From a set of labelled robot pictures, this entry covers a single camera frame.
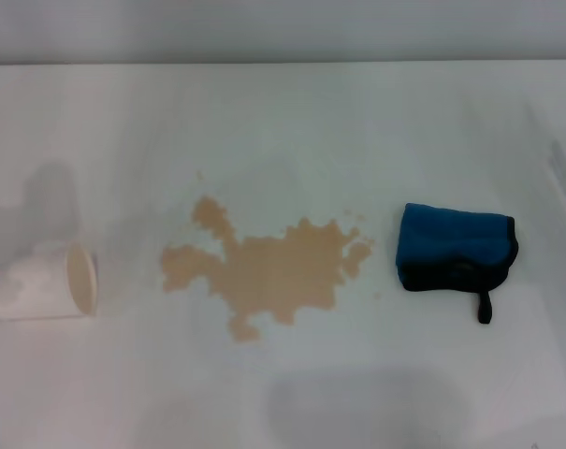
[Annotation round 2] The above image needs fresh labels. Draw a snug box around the blue rag with black trim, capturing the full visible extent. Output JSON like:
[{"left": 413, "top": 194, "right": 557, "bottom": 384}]
[{"left": 394, "top": 202, "right": 520, "bottom": 326}]

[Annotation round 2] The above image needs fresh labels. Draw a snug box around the white paper cup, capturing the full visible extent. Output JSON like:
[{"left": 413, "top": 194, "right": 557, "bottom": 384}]
[{"left": 0, "top": 240, "right": 100, "bottom": 322}]

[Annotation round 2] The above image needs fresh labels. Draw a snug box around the brown liquid stain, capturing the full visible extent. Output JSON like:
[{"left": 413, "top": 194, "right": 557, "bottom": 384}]
[{"left": 159, "top": 169, "right": 376, "bottom": 345}]

